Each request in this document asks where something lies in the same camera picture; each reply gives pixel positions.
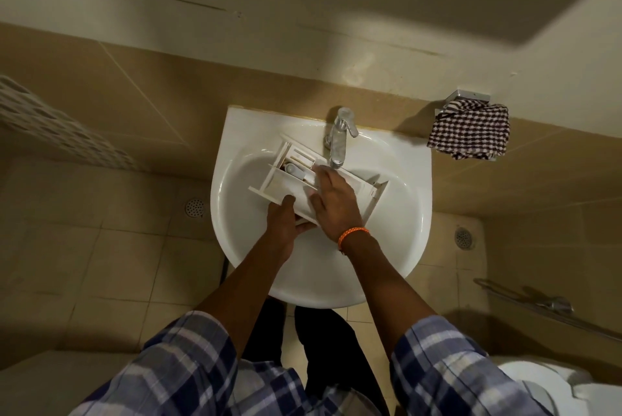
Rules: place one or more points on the person's right hand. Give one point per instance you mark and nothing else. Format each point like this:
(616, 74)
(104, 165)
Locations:
(340, 206)

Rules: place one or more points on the person's left hand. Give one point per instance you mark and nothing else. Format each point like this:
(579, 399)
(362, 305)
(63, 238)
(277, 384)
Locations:
(282, 226)

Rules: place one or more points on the person's left fingers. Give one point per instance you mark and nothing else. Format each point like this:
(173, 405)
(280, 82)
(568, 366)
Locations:
(288, 204)

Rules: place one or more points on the person's right thumb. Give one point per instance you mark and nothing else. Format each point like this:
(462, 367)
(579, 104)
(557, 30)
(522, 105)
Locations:
(317, 206)

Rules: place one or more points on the white plastic detergent drawer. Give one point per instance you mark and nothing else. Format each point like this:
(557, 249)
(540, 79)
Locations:
(272, 187)

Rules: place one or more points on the person's right forearm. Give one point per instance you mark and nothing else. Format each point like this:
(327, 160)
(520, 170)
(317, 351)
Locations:
(384, 289)

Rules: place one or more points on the person's left forearm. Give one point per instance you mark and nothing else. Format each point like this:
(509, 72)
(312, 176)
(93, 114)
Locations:
(243, 289)

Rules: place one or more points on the white plastic drawer insert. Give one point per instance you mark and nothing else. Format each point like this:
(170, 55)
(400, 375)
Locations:
(293, 169)

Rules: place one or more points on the white ceramic wash basin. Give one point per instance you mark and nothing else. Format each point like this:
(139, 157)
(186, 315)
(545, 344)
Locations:
(388, 216)

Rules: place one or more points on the chrome basin faucet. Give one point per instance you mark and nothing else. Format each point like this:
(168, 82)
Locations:
(341, 131)

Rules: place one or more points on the round metal floor drain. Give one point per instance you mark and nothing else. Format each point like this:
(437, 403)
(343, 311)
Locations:
(195, 207)
(464, 238)

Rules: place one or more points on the black trousers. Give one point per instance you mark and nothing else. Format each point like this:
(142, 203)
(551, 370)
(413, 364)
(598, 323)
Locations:
(330, 347)

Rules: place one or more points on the brown checkered cloth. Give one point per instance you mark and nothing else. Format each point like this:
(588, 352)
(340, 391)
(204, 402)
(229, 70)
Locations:
(469, 131)

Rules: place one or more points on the blue plaid shirt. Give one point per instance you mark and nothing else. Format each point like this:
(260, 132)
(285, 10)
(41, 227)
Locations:
(184, 372)

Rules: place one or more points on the chrome bidet sprayer head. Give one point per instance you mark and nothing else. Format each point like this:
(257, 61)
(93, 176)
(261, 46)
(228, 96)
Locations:
(556, 305)

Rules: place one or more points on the white toilet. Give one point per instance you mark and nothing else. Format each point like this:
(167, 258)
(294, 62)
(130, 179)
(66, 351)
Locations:
(573, 389)

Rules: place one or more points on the chrome wall towel holder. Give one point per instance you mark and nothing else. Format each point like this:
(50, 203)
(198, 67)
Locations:
(474, 94)

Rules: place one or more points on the chrome rail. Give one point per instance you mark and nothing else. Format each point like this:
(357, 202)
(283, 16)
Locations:
(505, 295)

